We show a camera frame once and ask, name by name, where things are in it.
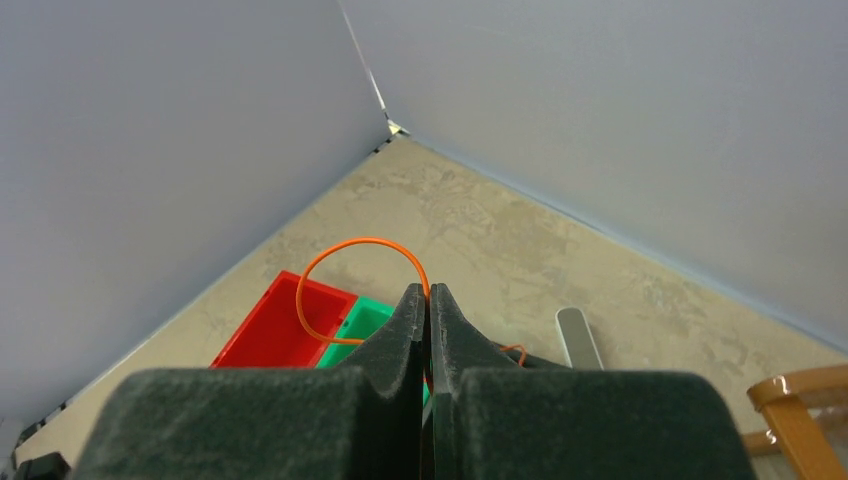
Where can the red plastic bin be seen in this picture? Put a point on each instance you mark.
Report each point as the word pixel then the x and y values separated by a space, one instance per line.
pixel 272 336

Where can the green plastic bin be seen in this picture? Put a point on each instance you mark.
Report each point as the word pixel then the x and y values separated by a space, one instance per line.
pixel 365 318

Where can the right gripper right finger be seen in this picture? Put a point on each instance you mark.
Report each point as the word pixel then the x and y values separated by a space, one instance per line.
pixel 494 419

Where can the black plastic bin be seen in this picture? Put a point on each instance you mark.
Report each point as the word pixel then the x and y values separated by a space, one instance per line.
pixel 517 354

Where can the grey white stapler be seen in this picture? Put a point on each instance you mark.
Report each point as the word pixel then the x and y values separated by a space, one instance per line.
pixel 579 347

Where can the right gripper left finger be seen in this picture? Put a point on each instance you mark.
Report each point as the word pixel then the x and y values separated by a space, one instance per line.
pixel 360 419

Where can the wooden tiered shelf rack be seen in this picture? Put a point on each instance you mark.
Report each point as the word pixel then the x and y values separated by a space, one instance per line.
pixel 802 409

